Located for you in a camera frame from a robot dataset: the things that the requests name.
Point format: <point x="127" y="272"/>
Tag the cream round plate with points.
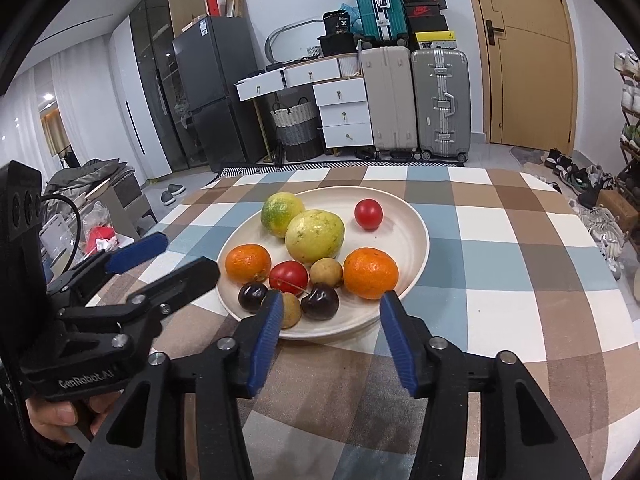
<point x="405" y="240"/>

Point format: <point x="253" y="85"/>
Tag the plain black shoe box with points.
<point x="427" y="24"/>

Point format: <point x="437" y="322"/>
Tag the beige suitcase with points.
<point x="387" y="100"/>

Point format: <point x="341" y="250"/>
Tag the dark glass door cabinet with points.
<point x="155" y="80"/>

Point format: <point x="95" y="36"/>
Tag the large green-yellow citrus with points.
<point x="315" y="236"/>

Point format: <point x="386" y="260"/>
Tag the small white basket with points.
<point x="314" y="51"/>

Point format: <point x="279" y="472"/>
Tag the cardboard box with tubes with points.
<point x="233" y="2"/>

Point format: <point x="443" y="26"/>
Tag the woven laundry basket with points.
<point x="296" y="130"/>

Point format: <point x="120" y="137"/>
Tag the grey refrigerator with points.
<point x="220" y="75"/>

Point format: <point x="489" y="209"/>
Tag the yellow and black shoe box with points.
<point x="436" y="41"/>

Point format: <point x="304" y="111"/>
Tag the teal suitcase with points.
<point x="377" y="0"/>

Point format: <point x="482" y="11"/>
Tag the orange tangerine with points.
<point x="248" y="263"/>
<point x="370" y="273"/>

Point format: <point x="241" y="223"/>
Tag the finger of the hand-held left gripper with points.
<point x="197" y="277"/>
<point x="140" y="252"/>

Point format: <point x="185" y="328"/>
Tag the shoe rack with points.
<point x="630" y="125"/>

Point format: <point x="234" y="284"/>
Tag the grey jacket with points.
<point x="85" y="175"/>

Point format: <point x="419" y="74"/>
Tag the grey slipper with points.
<point x="177" y="190"/>
<point x="167" y="197"/>

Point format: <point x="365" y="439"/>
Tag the black and red shoe box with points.
<point x="424" y="10"/>

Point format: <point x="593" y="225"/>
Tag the grey doormat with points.
<point x="527" y="156"/>

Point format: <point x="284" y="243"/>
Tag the wooden door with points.
<point x="530" y="60"/>

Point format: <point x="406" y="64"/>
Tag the white curtain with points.
<point x="30" y="110"/>

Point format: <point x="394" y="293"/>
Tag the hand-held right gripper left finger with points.
<point x="262" y="345"/>

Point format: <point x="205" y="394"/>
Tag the silver suitcase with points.
<point x="440" y="100"/>

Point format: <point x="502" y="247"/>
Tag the person's left hand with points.
<point x="55" y="417"/>

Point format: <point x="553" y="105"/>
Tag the white ribbed bin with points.
<point x="349" y="65"/>

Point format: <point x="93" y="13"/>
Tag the grey stool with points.
<point x="132" y="200"/>

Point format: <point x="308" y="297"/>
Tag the red tomato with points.
<point x="288" y="277"/>
<point x="368" y="213"/>

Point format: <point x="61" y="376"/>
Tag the clear plastic bag with red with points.
<point x="105" y="235"/>

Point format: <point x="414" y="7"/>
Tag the black storage box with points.
<point x="337" y="45"/>

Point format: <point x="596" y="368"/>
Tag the oval grey mirror frame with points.
<point x="272" y="35"/>

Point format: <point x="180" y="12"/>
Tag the brown longan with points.
<point x="326" y="272"/>
<point x="291" y="312"/>

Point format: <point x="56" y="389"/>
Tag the blue plastic bag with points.
<point x="354" y="15"/>

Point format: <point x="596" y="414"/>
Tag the white desk with drawers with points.
<point x="345" y="110"/>

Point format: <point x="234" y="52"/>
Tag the checked tablecloth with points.
<point x="500" y="260"/>

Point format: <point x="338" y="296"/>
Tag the white wardrobe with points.
<point x="132" y="105"/>

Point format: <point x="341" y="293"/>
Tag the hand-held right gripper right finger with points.
<point x="400" y="345"/>

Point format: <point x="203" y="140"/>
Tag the brown cardboard box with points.
<point x="610" y="203"/>

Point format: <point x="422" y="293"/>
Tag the pile of shoes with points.
<point x="595" y="225"/>

